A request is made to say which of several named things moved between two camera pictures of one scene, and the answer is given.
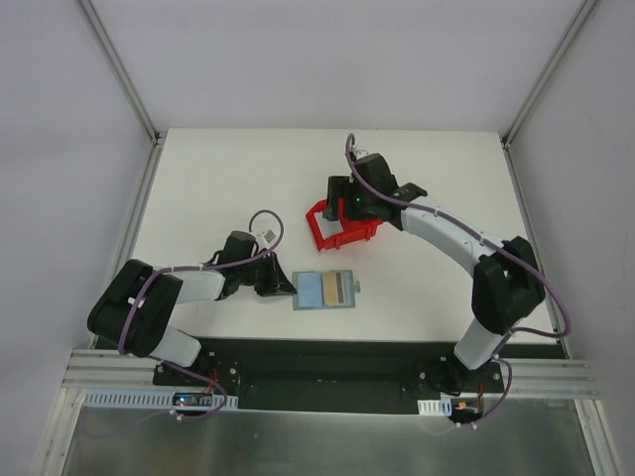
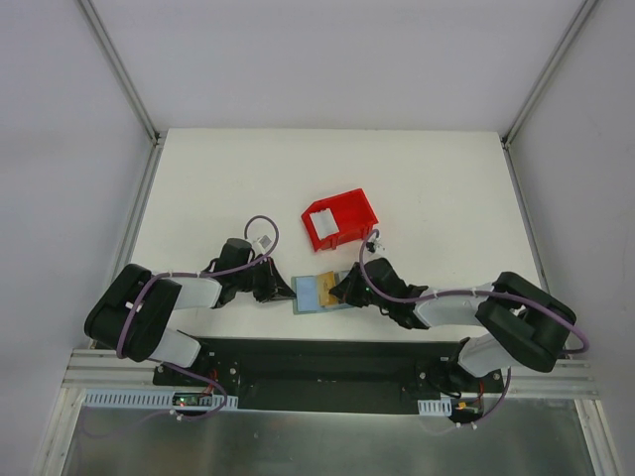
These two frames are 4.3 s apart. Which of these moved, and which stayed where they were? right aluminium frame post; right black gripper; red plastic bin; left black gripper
Moved: right black gripper
Stayed: red plastic bin; left black gripper; right aluminium frame post
